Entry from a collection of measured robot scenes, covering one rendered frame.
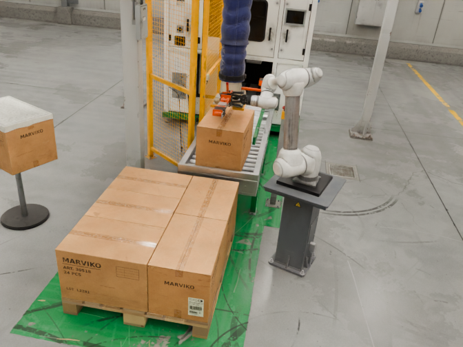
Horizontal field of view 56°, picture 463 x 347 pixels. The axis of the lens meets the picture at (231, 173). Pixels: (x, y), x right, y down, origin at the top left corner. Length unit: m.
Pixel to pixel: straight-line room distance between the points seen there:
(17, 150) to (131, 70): 1.36
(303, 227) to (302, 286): 0.47
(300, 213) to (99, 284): 1.52
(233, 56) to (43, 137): 1.64
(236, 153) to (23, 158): 1.68
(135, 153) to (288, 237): 1.98
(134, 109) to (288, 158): 1.97
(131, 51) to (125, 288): 2.30
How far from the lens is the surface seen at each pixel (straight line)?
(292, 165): 3.04
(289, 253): 3.57
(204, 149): 3.70
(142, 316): 3.05
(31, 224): 4.17
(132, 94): 4.43
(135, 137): 4.58
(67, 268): 3.01
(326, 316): 3.34
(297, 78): 2.93
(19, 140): 3.64
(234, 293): 3.36
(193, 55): 4.19
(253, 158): 4.12
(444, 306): 3.80
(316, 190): 3.20
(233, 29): 3.57
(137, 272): 2.81
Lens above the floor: 2.30
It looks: 28 degrees down
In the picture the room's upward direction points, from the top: 5 degrees clockwise
